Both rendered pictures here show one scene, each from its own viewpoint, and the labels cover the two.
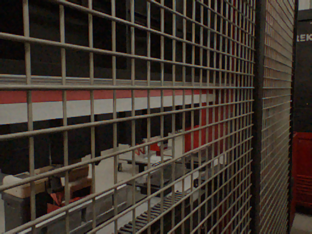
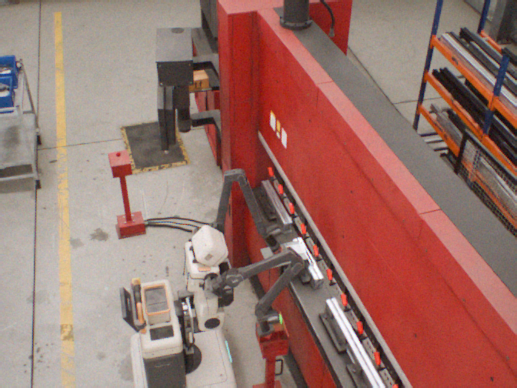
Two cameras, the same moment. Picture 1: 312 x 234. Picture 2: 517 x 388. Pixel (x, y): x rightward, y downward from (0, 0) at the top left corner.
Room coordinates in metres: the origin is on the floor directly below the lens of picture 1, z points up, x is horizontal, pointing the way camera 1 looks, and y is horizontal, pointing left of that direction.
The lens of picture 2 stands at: (0.11, 2.46, 3.98)
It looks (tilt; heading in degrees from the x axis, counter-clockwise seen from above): 40 degrees down; 311
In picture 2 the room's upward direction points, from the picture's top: 1 degrees clockwise
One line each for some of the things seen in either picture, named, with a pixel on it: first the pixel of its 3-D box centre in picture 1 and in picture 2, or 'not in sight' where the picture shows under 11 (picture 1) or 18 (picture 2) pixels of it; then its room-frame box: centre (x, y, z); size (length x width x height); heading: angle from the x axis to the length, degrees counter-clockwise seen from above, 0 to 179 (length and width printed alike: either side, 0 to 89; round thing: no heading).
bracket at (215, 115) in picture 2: not in sight; (211, 128); (3.14, -0.43, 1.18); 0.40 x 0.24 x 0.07; 150
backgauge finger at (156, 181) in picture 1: (143, 183); not in sight; (1.37, 0.07, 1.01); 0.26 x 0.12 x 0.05; 60
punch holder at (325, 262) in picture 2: (127, 125); (330, 260); (1.55, 0.16, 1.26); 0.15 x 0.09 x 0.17; 150
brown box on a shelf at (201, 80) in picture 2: not in sight; (195, 78); (3.96, -1.04, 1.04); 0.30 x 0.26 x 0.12; 146
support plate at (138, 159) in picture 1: (142, 158); (283, 254); (1.95, 0.10, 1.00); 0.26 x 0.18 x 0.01; 60
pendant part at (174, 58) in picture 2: not in sight; (178, 96); (3.23, -0.20, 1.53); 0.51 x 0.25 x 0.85; 138
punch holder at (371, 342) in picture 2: (23, 144); (376, 339); (1.03, 0.46, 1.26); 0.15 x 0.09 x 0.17; 150
